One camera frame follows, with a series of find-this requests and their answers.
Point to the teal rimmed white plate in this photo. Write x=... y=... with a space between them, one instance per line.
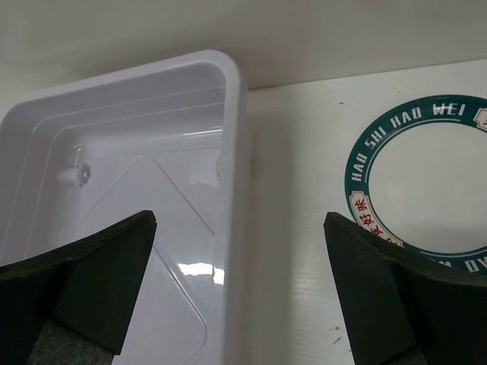
x=416 y=177

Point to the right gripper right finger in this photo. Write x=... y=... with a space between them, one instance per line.
x=400 y=307

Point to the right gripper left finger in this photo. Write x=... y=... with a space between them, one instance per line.
x=73 y=304

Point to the lavender plastic bin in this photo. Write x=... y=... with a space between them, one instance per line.
x=169 y=137

